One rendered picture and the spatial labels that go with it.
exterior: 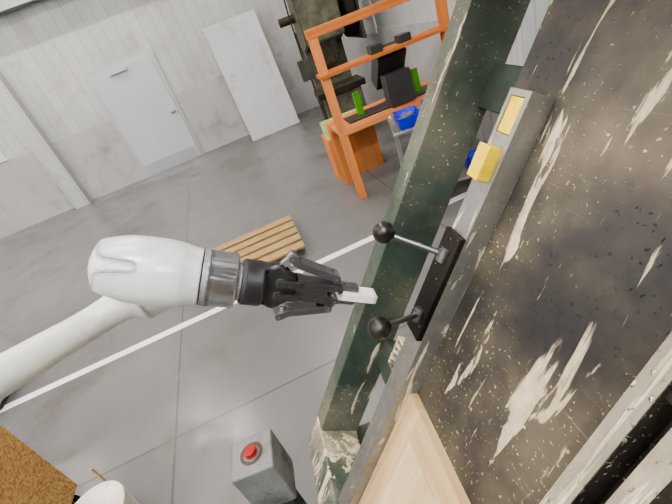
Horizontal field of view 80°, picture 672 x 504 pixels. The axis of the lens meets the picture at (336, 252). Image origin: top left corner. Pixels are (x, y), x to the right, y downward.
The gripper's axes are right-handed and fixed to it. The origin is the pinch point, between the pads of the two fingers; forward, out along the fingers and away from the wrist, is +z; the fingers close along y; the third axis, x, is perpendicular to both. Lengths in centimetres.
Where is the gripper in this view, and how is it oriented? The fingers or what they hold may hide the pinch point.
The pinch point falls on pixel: (356, 294)
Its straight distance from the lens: 70.9
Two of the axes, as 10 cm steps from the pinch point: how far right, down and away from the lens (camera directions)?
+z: 9.5, 1.4, 2.9
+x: 2.0, 4.7, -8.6
